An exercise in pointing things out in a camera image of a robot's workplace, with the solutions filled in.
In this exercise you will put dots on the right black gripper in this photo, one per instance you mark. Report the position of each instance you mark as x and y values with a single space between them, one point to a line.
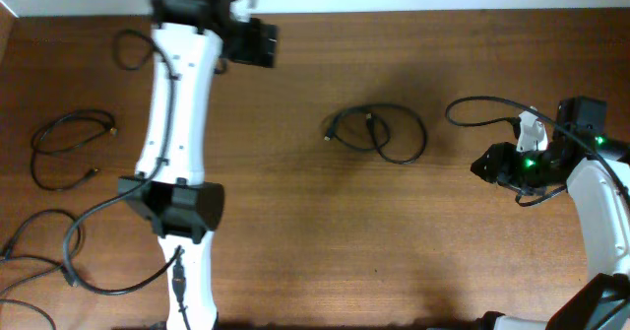
495 165

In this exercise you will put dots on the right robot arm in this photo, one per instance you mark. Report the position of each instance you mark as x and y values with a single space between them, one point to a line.
578 158

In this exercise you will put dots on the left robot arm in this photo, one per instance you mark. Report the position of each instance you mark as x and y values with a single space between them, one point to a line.
191 41

